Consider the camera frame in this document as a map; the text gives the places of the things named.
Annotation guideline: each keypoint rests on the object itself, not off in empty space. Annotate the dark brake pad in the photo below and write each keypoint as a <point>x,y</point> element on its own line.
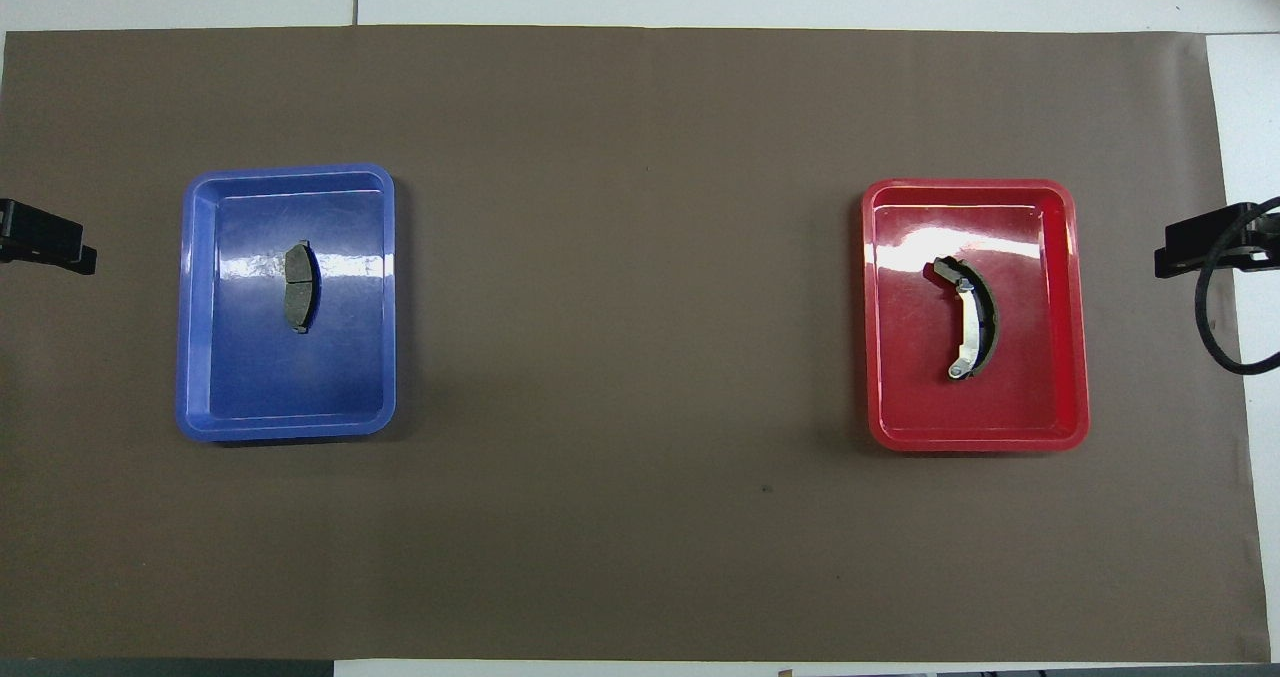
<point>298,292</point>

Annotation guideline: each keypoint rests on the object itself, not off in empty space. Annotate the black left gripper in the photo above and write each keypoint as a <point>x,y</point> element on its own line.
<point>40,227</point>

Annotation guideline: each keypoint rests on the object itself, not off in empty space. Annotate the brown table mat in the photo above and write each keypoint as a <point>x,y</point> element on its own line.
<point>640,107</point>

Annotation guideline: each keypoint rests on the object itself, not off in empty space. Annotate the curved brake shoe white web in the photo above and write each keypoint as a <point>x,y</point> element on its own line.
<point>970,322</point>

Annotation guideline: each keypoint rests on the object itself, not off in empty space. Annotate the blue plastic tray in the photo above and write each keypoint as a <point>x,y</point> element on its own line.
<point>240,377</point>

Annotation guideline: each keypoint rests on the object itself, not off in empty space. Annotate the red plastic tray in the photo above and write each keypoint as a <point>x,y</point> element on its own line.
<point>1030,397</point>

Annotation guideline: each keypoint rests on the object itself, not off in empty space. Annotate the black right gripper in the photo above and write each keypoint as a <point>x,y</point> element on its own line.
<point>1225,229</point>

